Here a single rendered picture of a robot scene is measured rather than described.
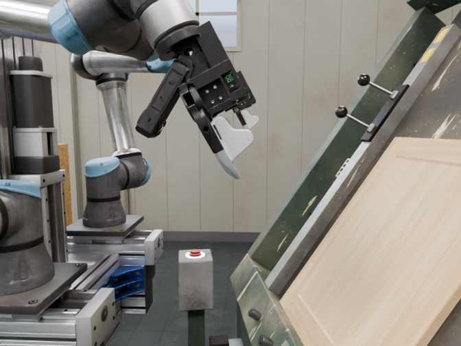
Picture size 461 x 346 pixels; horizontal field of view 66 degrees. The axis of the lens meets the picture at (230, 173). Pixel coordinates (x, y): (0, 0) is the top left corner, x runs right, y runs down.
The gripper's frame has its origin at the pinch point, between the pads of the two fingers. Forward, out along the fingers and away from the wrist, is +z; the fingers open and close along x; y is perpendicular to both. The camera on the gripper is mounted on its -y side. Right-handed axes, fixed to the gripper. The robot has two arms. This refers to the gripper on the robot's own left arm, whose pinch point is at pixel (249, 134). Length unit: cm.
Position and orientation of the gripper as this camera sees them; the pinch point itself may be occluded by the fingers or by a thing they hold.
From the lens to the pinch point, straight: 118.7
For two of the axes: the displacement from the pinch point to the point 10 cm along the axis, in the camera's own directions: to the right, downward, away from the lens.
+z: 4.7, 8.8, 0.8
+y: 8.8, -4.6, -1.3
